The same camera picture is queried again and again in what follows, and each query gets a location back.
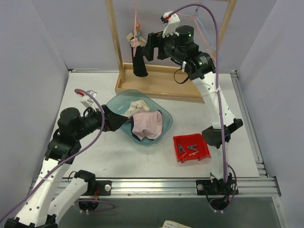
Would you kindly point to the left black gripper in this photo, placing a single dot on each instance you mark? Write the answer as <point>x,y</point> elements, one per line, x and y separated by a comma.
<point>106,118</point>

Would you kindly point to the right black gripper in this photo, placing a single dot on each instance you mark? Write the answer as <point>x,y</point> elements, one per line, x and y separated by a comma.
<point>159,44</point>

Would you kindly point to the beige pink underwear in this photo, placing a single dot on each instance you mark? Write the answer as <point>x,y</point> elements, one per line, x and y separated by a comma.
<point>136,107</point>

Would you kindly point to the pink underwear navy trim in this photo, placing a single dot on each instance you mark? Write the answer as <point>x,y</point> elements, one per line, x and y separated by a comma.
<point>146,125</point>

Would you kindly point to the pink wire hanger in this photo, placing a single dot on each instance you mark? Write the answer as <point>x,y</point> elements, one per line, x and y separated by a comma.
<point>200,30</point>
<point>135,28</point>

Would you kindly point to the blue wire hanger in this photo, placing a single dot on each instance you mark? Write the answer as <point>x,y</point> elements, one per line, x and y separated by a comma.
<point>202,26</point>

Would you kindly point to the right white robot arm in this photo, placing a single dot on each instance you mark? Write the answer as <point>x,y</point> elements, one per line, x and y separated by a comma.
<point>181,48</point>

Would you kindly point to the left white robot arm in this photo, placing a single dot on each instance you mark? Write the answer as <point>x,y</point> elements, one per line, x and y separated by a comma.
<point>42,209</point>

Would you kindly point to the orange clothespin on black underwear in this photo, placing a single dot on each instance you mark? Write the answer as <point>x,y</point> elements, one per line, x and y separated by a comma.
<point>138,26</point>

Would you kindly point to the black underwear beige waistband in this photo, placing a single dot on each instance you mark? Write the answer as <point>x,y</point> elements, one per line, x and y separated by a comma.
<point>139,68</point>

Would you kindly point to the teal plastic basin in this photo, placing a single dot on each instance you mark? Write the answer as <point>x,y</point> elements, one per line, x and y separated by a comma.
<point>121,102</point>

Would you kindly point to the wooden clothes rack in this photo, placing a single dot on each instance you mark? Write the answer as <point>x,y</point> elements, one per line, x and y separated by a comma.
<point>159,83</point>

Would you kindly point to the red plastic bin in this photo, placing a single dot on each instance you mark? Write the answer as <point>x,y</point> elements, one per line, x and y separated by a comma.
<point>191,139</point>

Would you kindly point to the paper sheet bottom edge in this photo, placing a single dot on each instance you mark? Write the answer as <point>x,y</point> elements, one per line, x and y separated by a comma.
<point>173,224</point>

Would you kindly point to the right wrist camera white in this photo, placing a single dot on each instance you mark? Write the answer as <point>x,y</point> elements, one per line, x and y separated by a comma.
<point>172,22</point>

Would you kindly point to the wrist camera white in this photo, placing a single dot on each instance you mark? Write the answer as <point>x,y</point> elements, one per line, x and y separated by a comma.
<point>87,101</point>
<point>172,22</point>

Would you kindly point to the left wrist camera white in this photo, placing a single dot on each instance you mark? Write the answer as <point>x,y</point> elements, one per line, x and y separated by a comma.
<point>87,101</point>

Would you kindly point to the aluminium mounting rail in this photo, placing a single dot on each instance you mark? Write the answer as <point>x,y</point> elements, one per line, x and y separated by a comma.
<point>182,187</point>

